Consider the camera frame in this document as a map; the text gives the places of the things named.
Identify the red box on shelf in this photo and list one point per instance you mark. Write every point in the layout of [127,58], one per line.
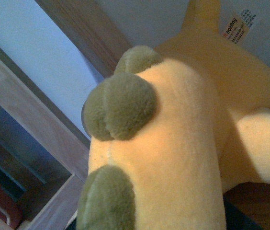
[10,213]

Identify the wooden shelf unit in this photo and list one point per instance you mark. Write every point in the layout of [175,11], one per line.
[44,80]

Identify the yellow plush dinosaur toy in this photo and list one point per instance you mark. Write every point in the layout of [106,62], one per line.
[173,129]

